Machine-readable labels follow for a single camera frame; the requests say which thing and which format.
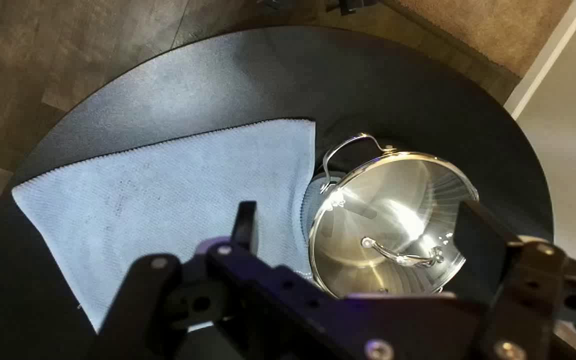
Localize light blue cloth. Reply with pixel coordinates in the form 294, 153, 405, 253
9, 118, 319, 334

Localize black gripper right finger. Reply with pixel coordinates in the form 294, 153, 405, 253
445, 198, 524, 304

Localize stainless steel pot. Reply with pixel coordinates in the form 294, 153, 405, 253
298, 129, 483, 300

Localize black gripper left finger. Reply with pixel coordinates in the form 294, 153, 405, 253
229, 198, 260, 256

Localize glass pot lid steel handle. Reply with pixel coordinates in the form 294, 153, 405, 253
305, 150, 481, 300

